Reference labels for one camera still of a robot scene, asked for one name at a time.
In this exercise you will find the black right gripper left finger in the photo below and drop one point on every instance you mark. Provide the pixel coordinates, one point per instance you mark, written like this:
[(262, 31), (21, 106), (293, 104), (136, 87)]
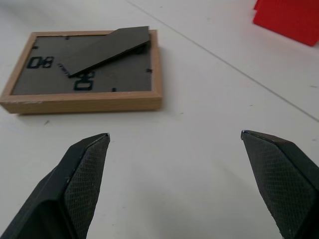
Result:
[(64, 189)]

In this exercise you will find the red ribbed plastic block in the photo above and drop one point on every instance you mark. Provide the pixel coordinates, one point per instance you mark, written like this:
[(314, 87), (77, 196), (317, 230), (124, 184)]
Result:
[(289, 20)]

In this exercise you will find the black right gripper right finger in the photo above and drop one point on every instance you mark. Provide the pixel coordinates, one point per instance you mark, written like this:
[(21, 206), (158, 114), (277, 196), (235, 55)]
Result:
[(284, 184)]

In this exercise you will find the wooden picture frame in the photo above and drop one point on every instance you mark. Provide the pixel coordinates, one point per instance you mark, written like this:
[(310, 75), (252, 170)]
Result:
[(82, 84)]

